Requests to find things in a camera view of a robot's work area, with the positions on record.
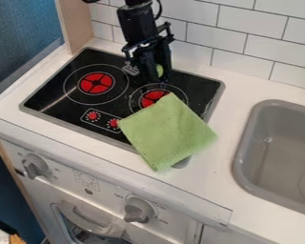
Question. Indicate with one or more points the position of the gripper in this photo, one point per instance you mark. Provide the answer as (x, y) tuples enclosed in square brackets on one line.
[(153, 41)]

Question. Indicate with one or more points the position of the green cloth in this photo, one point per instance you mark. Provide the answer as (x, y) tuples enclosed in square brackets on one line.
[(168, 132)]

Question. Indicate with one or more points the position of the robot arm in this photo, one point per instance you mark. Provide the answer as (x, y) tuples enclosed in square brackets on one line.
[(136, 19)]

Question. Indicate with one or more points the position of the toy sink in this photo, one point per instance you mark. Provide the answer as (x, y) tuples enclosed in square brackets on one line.
[(278, 155)]

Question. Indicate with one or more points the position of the toy stove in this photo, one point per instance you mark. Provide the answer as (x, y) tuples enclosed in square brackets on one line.
[(74, 95)]

